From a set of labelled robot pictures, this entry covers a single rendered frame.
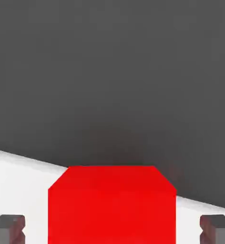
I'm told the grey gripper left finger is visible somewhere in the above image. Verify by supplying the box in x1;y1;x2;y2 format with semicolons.
0;214;26;244

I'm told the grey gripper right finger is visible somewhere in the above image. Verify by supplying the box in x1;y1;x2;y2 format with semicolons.
199;214;225;244

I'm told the small red cube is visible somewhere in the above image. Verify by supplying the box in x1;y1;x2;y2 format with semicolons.
48;165;177;244

